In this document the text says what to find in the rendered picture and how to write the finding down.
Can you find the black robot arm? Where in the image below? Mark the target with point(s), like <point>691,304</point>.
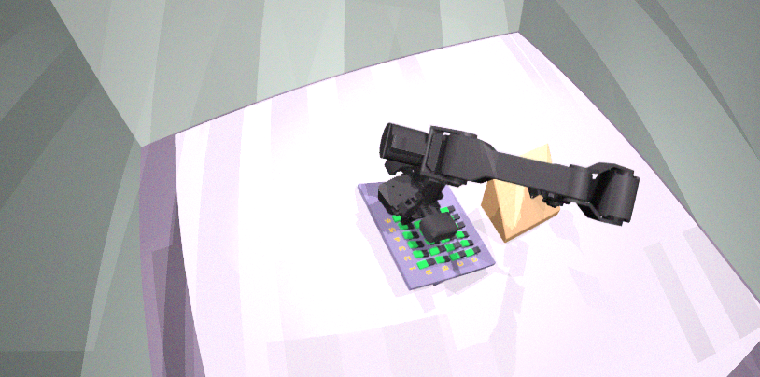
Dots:
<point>459,157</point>

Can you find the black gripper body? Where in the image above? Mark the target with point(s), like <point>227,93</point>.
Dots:
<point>434,226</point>

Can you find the lavender switch panel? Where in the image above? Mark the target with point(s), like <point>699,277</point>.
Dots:
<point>419,262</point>

